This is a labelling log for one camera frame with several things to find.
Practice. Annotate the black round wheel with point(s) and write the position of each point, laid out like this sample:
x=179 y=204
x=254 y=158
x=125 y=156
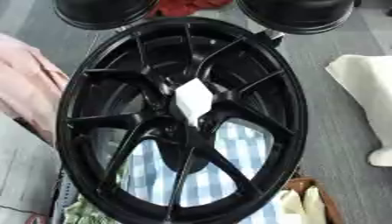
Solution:
x=102 y=11
x=296 y=13

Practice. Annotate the pale yellow cloth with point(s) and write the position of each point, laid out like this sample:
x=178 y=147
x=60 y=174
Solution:
x=303 y=208

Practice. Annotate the red cloth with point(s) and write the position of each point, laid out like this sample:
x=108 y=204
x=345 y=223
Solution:
x=186 y=6

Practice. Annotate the green patterned cloth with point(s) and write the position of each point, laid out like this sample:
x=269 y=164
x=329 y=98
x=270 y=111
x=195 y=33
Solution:
x=84 y=213

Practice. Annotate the white pin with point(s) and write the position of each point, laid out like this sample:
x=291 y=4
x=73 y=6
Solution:
x=193 y=100

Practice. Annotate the pink cloth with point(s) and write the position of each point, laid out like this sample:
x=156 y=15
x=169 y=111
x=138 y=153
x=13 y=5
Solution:
x=28 y=84

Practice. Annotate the white cloth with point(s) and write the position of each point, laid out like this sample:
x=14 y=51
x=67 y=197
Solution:
x=367 y=87

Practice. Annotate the black spoked wheel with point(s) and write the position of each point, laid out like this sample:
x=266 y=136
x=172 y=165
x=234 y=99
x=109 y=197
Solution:
x=240 y=102

